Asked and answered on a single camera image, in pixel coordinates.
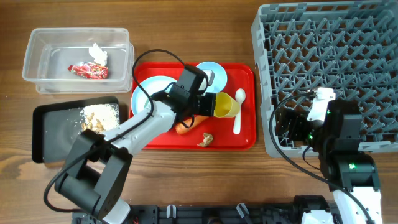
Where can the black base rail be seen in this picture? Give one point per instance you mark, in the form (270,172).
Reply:
(241,213)

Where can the white plastic spoon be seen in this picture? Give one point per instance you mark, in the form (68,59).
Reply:
(240,97)

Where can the red serving tray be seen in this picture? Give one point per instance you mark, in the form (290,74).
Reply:
(239,76)

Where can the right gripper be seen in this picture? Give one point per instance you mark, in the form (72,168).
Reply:
(298,119)

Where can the clear plastic waste bin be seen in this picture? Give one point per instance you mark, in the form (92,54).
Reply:
(53,56)

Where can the red candy wrapper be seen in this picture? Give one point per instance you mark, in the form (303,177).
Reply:
(90,70)

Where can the grey dishwasher rack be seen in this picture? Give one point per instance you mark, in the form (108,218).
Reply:
(349,46)

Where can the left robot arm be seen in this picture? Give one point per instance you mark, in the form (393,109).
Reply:
(96,168)

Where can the light blue bowl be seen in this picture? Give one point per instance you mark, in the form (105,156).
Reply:
(220,76)

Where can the black waste tray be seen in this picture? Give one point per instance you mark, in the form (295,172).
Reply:
(56,126)

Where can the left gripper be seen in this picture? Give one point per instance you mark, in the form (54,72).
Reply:
(212,107)

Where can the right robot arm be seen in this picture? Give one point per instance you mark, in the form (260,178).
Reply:
(350,173)

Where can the ginger root piece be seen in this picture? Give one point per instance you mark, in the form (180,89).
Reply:
(207,140)

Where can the orange carrot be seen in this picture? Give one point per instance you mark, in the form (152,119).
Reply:
(187,125)

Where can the white tissue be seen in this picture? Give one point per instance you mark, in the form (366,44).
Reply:
(100,57)

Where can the rice food leftovers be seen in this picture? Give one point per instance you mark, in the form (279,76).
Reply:
(100,118)

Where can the light blue plate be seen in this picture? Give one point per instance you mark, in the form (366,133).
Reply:
(151,85)

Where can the yellow plastic cup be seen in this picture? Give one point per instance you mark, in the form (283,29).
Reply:
(226,106)

